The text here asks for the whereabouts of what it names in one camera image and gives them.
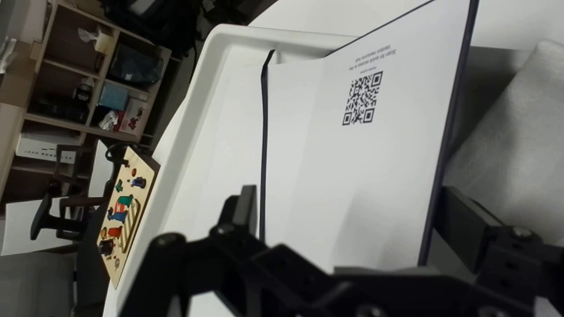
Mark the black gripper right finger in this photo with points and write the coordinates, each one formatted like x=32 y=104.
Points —
x=479 y=237

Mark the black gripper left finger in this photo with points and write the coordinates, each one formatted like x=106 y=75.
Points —
x=238 y=213

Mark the white notebook black cover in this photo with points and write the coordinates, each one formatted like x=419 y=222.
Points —
x=356 y=139

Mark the white plastic tray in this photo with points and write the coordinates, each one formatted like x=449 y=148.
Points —
x=220 y=146

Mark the folded white cloth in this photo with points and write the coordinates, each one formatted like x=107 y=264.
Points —
x=513 y=160

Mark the wooden toy puzzle board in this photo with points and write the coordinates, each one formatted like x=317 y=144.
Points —
x=123 y=211

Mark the black office chair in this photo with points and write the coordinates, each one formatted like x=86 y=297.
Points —
x=77 y=218

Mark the wooden shelf unit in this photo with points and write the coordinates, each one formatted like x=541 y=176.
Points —
x=69 y=75

